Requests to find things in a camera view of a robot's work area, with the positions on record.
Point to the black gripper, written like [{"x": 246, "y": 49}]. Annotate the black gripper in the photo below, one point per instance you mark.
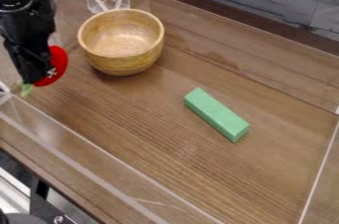
[{"x": 27, "y": 24}]

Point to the red plush fruit green leaf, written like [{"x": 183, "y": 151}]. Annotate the red plush fruit green leaf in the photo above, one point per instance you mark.
[{"x": 60, "y": 64}]

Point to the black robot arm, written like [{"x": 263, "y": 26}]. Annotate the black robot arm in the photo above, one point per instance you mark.
[{"x": 27, "y": 24}]

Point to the wooden bowl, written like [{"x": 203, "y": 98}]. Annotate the wooden bowl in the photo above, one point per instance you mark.
[{"x": 122, "y": 40}]

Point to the black metal table leg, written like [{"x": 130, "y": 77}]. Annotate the black metal table leg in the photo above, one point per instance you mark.
[{"x": 42, "y": 189}]

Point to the green rectangular block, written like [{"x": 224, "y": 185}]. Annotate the green rectangular block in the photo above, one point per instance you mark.
[{"x": 230, "y": 124}]

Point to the clear acrylic corner bracket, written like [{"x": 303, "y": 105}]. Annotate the clear acrylic corner bracket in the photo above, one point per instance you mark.
[{"x": 98, "y": 6}]

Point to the clear acrylic tray wall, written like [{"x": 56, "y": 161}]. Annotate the clear acrylic tray wall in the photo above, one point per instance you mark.
[{"x": 120, "y": 147}]

